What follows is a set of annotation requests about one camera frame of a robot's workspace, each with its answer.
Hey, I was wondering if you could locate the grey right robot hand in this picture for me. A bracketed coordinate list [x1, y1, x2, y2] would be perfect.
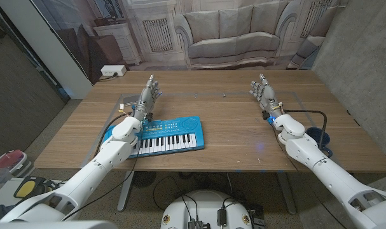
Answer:
[249, 73, 284, 120]

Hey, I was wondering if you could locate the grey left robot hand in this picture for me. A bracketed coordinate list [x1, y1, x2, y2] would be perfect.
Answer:
[132, 74, 163, 123]

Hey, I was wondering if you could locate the blue toy piano keyboard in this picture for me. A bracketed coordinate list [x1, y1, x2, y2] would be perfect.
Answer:
[102, 115, 205, 159]

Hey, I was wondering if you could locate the small grey case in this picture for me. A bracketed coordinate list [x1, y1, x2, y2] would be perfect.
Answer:
[122, 94, 142, 106]

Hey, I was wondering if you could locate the white power strip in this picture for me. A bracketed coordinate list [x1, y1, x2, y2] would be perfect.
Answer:
[100, 64, 128, 77]

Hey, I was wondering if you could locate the printed living room backdrop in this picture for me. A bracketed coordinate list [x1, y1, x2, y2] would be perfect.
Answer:
[30, 0, 349, 85]

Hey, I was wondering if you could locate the black round floor fan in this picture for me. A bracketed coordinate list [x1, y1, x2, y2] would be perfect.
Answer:
[132, 171, 157, 189]

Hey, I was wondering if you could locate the grey table leg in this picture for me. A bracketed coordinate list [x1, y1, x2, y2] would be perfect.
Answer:
[116, 170, 135, 212]
[277, 171, 298, 216]

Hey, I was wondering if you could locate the white robot torso base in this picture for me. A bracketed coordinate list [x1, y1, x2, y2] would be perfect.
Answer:
[160, 190, 254, 229]

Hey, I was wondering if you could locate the black adapter on torso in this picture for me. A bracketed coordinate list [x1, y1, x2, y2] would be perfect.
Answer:
[217, 208, 228, 227]

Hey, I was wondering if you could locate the red lidded white container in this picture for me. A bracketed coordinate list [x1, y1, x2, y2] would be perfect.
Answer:
[0, 149, 33, 179]

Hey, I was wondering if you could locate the white side platform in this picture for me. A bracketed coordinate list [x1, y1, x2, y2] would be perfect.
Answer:
[0, 177, 69, 211]

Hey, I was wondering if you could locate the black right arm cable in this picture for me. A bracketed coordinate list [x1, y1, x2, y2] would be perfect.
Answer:
[282, 109, 328, 150]

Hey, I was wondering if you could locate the black floor cable loop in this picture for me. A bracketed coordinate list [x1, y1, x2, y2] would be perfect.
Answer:
[153, 176, 200, 221]

